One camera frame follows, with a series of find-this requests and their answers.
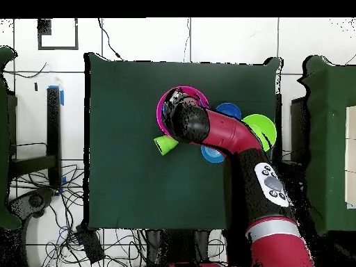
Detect green cup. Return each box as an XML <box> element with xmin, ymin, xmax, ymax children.
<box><xmin>153</xmin><ymin>134</ymin><xmax>179</xmax><ymax>156</ymax></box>

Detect translucent blue ribbed bowl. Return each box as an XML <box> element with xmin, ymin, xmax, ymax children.
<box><xmin>200</xmin><ymin>145</ymin><xmax>225</xmax><ymax>164</ymax></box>

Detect tangle of black cables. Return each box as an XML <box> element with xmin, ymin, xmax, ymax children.
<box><xmin>10</xmin><ymin>163</ymin><xmax>145</xmax><ymax>267</ymax></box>

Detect dark green table cloth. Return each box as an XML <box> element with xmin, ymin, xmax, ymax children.
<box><xmin>84</xmin><ymin>52</ymin><xmax>282</xmax><ymax>232</ymax></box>

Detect black floor cable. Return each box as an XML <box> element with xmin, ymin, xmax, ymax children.
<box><xmin>97</xmin><ymin>17</ymin><xmax>124</xmax><ymax>60</ymax></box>

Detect large pink bowl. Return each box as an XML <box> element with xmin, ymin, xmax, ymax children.
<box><xmin>156</xmin><ymin>85</ymin><xmax>210</xmax><ymax>136</ymax></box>

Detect large green bowl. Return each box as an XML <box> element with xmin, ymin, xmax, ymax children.
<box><xmin>241</xmin><ymin>113</ymin><xmax>277</xmax><ymax>152</ymax></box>

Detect white boxes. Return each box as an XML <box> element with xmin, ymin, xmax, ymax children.
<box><xmin>344</xmin><ymin>105</ymin><xmax>356</xmax><ymax>209</ymax></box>

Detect green cloth covered table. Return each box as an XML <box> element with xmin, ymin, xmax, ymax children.
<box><xmin>297</xmin><ymin>54</ymin><xmax>356</xmax><ymax>236</ymax></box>
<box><xmin>0</xmin><ymin>45</ymin><xmax>22</xmax><ymax>231</ymax></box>

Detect black square floor frame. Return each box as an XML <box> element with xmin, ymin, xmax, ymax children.
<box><xmin>38</xmin><ymin>17</ymin><xmax>79</xmax><ymax>51</ymax></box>

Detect small dark blue bowl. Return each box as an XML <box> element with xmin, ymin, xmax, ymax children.
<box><xmin>215</xmin><ymin>102</ymin><xmax>242</xmax><ymax>120</ymax></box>

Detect black stand with blue tape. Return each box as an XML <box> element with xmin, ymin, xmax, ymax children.
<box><xmin>8</xmin><ymin>85</ymin><xmax>65</xmax><ymax>197</ymax></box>

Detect black power adapter box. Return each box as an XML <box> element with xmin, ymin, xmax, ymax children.
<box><xmin>75</xmin><ymin>224</ymin><xmax>106</xmax><ymax>264</ymax></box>

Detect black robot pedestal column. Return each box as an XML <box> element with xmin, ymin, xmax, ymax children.
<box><xmin>144</xmin><ymin>229</ymin><xmax>223</xmax><ymax>267</ymax></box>

